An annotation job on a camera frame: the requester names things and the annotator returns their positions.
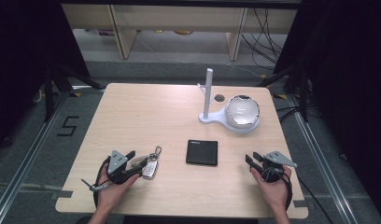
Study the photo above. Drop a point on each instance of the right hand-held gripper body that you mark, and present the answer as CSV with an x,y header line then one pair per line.
x,y
272,169

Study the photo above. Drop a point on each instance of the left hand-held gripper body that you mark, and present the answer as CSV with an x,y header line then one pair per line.
x,y
117,161

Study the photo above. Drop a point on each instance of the silver car key with keyring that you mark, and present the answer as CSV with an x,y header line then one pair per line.
x,y
150,169

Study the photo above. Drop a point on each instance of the white bowl with metallic rim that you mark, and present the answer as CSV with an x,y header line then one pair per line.
x,y
242,111

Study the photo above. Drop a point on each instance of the black leather wallet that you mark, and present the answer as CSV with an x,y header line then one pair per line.
x,y
201,152

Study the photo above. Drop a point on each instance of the white stand with pole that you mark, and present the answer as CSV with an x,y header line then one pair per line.
x,y
207,93

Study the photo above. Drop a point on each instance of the person's right hand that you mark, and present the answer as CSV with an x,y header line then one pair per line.
x,y
277,193

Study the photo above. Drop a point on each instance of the person's left hand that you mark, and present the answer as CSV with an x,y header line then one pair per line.
x,y
112,194

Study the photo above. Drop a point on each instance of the dark round disc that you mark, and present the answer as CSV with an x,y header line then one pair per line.
x,y
219,97

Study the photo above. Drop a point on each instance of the black metal stand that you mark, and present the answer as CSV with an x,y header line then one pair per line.
x,y
303,93
49,93

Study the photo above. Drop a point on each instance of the black curtain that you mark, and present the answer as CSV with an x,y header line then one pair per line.
x,y
20,62
350,77

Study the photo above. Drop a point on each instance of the purple object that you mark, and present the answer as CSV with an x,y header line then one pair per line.
x,y
105,32

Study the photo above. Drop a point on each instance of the yellow round object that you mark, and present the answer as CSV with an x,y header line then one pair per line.
x,y
183,32

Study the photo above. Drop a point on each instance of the metal floor rail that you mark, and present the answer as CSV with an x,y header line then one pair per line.
x,y
30,149
319,155

